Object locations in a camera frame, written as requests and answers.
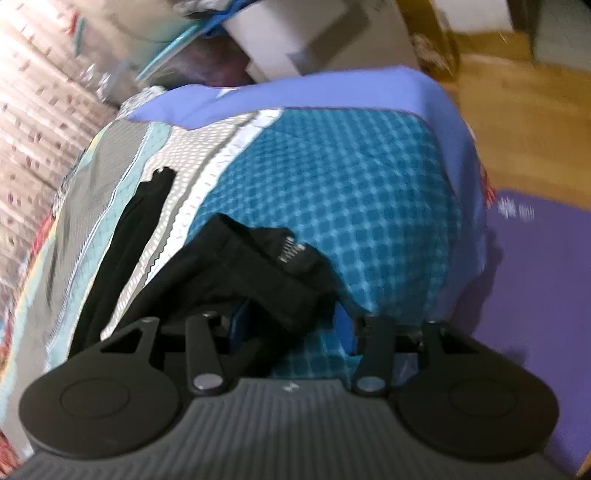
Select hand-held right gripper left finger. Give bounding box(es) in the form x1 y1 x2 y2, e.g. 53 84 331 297
99 300 252 397

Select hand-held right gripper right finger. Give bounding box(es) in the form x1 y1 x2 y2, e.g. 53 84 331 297
335 302 469 395

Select black pants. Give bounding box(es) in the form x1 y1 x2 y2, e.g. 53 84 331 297
74 167 345 356

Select patterned teal grey bedspread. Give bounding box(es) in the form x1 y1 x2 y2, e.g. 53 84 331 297
0 65 490 462

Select purple floor mat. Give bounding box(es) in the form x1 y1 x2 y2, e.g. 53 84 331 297
471 187 591 476

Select blue plastic lid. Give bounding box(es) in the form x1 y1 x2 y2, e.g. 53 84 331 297
139 0 243 81

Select beige leaf print curtain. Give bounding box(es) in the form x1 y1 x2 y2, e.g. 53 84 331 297
0 0 139 287

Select white cardboard box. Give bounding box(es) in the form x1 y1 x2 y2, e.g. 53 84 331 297
222 0 419 81

